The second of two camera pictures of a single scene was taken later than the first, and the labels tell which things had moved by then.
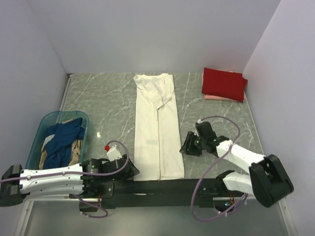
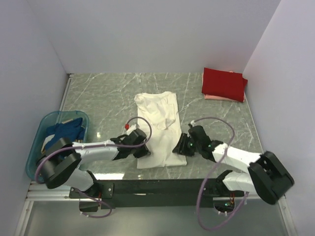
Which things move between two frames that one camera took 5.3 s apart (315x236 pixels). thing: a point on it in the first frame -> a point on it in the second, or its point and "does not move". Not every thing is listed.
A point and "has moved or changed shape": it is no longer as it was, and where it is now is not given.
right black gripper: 188,147 -> 181,147
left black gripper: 134,171 -> 144,152
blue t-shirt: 58,150 does not move
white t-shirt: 157,151 has moved or changed shape
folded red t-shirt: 224,83 does not move
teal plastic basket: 40,125 does not move
